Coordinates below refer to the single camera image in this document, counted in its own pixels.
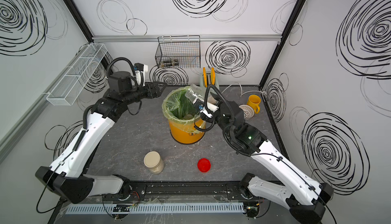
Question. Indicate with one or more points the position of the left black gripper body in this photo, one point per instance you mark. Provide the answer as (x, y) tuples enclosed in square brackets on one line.
[(147, 92)]

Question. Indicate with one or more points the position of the red jar lid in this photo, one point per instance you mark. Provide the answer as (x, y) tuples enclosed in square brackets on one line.
[(204, 165)]

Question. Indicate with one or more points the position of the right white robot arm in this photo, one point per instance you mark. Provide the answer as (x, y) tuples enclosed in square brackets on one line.
[(305, 198)]

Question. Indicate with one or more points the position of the dark item in basket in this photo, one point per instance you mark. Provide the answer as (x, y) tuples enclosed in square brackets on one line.
[(169, 63)]

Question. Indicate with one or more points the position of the mint green toaster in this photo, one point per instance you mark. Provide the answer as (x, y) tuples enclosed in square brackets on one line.
[(216, 83)]

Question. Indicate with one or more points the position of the yellow toast slice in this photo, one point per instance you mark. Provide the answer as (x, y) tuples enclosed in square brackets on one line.
[(205, 77), (212, 76)]

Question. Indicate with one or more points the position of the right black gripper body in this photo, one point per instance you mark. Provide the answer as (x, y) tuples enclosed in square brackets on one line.
[(219, 115)]

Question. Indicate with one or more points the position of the cream lid oatmeal jar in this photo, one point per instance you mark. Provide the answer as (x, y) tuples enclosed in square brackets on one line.
[(154, 162)]

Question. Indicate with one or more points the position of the left yellow toast slice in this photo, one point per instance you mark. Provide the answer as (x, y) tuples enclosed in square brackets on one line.
[(205, 77)]

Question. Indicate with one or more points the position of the right yellow toast slice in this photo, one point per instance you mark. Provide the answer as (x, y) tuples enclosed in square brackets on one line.
[(212, 76)]

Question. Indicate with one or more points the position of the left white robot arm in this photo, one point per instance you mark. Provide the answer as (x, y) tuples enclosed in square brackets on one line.
[(66, 175)]

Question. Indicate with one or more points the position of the black wire wall basket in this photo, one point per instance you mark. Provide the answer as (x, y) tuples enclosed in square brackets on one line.
[(186, 49)]

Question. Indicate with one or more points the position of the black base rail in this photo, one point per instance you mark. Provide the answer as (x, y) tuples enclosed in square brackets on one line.
[(142, 190)]

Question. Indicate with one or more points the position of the yellow trash bin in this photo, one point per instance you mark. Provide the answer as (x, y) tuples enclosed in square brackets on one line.
[(187, 134)]

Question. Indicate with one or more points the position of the white round sink strainer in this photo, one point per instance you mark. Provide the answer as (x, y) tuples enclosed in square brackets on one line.
[(248, 111)]

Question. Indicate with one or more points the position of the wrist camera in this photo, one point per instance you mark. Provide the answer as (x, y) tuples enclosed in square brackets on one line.
[(140, 73), (207, 112)]

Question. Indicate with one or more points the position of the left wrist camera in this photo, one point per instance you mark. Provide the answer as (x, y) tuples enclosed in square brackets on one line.
[(140, 73)]

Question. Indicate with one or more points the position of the white slotted cable duct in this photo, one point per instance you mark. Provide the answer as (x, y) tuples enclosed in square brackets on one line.
[(157, 208)]

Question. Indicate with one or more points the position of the yellow mug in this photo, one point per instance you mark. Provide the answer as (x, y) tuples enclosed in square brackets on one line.
[(254, 102)]

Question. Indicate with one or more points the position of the green plastic bin liner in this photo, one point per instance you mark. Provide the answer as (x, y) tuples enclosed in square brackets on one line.
[(178, 108)]

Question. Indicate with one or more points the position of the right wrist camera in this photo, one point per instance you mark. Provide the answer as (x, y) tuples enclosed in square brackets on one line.
[(207, 112)]

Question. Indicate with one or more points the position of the white wire wall shelf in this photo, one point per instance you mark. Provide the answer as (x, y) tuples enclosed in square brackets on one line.
[(85, 73)]

